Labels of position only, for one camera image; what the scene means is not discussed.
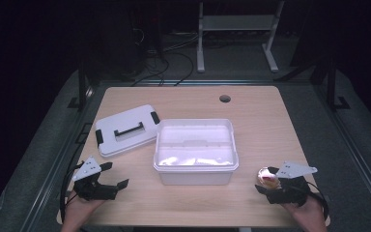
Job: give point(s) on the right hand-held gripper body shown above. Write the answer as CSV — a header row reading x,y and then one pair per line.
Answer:
x,y
291,193

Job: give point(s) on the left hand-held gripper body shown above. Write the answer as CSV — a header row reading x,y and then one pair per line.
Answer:
x,y
91,190

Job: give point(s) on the round snack with red label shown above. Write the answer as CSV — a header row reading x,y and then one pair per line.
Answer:
x,y
266,179

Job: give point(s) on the white plastic storage box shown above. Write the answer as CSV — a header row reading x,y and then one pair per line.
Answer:
x,y
194,177

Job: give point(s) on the person's left hand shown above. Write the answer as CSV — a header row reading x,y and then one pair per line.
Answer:
x,y
79,209

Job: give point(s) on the person's right hand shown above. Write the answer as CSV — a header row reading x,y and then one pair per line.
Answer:
x,y
307,214

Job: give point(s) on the black upright stand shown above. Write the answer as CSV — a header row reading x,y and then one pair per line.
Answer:
x,y
331,83
82,83

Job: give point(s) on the white metal stand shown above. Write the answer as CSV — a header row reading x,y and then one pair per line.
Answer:
x,y
238,22

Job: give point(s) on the aluminium frame rail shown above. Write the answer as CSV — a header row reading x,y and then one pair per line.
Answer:
x,y
206,82
354,154
54,174

